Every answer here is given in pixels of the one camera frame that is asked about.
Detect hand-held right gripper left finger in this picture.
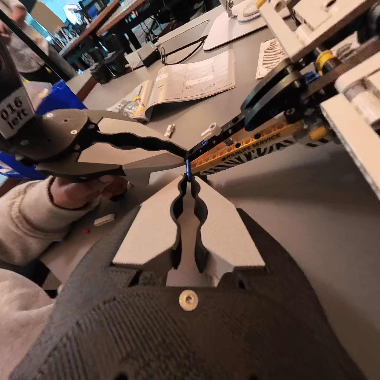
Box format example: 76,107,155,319
112,175,189,278

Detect blue plastic bin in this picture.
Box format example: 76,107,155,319
0,80,87,180

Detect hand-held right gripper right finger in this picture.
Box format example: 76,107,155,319
191,176,266,281

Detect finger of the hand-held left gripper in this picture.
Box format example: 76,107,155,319
88,118,191,158
78,139,186,176

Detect person's left hand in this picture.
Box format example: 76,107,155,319
48,176,129,209

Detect zebra striped sticker sheet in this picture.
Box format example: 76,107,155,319
255,38,287,80

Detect person's left forearm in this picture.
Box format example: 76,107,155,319
0,178,99,267

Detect black battery chargers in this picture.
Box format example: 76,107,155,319
89,49,130,85

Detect black power adapter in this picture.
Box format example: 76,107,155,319
137,43,161,67

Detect black cable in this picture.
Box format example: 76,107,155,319
160,35,209,66

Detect open instruction booklet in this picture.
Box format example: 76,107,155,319
107,49,237,122

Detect person's grey hoodie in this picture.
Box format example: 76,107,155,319
0,267,65,380

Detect white yellow lego plane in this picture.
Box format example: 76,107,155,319
185,0,380,200

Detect white flat lego beam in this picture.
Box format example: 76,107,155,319
93,213,116,226

